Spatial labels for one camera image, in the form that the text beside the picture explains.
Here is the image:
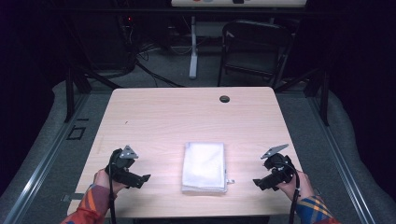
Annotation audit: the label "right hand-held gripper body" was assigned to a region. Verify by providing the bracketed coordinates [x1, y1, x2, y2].
[260, 143, 296, 185]

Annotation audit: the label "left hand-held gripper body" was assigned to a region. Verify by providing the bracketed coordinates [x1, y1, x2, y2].
[105, 145, 140, 185]

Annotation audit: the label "white cloth bag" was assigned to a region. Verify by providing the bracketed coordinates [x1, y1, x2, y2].
[180, 141, 235, 194]

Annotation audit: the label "person's left hand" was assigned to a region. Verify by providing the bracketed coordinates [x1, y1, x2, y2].
[92, 168, 128, 194]

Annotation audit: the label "person's right hand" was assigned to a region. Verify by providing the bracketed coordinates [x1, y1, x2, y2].
[276, 170, 316, 203]

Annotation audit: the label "black metal stand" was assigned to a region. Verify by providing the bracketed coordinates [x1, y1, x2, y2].
[63, 65, 123, 123]
[274, 67, 331, 127]

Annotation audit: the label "dark computer tower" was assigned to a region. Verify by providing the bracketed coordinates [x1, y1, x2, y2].
[78, 12, 137, 71]

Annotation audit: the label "black folding chair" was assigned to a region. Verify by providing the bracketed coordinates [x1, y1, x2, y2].
[216, 20, 295, 90]

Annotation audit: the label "white table leg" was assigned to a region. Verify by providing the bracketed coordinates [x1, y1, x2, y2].
[188, 15, 200, 80]

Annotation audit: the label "black horizontal metal bar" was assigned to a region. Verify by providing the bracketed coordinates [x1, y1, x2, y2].
[46, 7, 396, 17]

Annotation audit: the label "left hand-held gripper black cable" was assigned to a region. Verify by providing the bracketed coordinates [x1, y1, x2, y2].
[106, 154, 118, 224]

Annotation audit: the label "hand-held gripper black cable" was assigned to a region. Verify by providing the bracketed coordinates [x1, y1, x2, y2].
[106, 154, 118, 224]
[277, 161, 302, 224]

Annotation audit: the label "right hand-held gripper black cable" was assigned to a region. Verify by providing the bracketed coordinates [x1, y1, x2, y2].
[277, 161, 302, 224]

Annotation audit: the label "aluminium floor rail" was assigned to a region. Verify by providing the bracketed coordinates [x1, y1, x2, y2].
[2, 92, 92, 224]
[305, 92, 377, 224]

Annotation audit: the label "black floor cables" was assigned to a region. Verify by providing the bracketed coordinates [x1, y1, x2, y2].
[134, 39, 189, 89]

